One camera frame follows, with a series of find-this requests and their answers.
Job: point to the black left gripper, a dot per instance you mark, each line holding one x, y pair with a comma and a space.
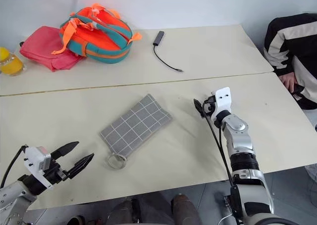
55, 173

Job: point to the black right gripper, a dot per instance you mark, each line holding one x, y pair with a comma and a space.
208, 106

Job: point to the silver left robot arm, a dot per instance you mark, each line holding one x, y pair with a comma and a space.
13, 197

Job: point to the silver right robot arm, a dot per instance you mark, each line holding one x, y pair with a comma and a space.
241, 145

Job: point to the grey checked pouch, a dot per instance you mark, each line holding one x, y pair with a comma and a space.
135, 126

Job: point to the bystander's bare hand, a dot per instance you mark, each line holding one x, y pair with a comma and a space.
288, 80

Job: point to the dark brown rounded shape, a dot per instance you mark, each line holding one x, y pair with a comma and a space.
184, 210

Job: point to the pink folded cloth bag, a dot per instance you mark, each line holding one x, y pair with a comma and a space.
42, 49

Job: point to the person in black white jacket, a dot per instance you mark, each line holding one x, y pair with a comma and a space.
289, 41

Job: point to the orange and teal backpack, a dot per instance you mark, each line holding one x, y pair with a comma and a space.
104, 36

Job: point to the yellow round fruit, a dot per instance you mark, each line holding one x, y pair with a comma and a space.
3, 53

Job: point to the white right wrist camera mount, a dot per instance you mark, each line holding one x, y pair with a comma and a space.
223, 101

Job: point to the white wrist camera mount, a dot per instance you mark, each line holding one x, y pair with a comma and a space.
223, 101
34, 158

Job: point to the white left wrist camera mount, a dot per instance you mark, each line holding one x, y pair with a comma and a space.
34, 158

